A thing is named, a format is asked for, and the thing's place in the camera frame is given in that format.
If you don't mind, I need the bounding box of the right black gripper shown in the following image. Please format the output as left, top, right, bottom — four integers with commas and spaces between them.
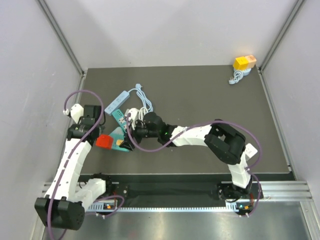
120, 117, 160, 152

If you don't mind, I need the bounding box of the teal triangular power strip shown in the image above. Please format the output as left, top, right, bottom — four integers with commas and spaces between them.
109, 126, 129, 152

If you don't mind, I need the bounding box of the red plug adapter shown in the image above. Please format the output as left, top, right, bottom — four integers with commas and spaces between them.
95, 134, 114, 150

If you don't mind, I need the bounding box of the orange plug adapter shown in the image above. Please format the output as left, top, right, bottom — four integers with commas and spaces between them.
116, 139, 125, 148

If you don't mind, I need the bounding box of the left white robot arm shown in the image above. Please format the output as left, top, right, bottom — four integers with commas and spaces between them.
34, 104, 114, 230

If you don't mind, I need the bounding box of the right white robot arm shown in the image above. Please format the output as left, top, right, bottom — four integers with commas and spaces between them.
118, 112, 258, 203

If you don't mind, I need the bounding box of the white cube plug adapter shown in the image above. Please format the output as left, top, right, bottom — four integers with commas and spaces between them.
243, 143, 258, 161

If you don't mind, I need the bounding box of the yellow cube socket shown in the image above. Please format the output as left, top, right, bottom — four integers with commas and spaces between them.
232, 56, 249, 71

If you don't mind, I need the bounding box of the orange cube socket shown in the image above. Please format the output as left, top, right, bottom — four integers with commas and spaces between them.
245, 55, 257, 69

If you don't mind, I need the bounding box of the teal rectangular power strip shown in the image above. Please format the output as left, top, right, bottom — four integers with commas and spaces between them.
112, 109, 127, 132

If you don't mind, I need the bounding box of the light blue power strip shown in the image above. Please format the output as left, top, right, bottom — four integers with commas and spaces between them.
104, 90, 130, 116

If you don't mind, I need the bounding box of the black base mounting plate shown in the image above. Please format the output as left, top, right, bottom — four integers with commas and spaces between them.
97, 181, 264, 200

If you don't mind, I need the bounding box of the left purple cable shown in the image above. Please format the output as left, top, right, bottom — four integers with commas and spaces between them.
47, 89, 126, 240

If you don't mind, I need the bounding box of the purple cable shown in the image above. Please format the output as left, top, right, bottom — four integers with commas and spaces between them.
47, 89, 126, 240
125, 113, 263, 218

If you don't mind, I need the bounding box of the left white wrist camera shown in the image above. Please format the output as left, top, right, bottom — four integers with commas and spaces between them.
63, 103, 84, 124

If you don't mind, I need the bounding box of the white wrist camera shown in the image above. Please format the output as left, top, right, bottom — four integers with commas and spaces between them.
124, 108, 140, 130
63, 103, 84, 124

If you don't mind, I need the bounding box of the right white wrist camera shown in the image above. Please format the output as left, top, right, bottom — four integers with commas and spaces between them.
124, 108, 140, 130

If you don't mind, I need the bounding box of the white coiled power cable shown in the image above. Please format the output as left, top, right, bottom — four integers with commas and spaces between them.
136, 106, 151, 123

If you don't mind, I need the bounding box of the light blue power cable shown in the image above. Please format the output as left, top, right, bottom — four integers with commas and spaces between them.
128, 83, 154, 113

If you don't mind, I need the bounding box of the grey slotted cable duct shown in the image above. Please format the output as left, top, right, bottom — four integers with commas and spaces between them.
86, 202, 239, 213

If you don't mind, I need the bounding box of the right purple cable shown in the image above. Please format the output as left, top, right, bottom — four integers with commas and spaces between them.
125, 113, 263, 218

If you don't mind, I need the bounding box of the blue coiled cable with plug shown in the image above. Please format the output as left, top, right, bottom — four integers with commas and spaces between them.
227, 67, 251, 86

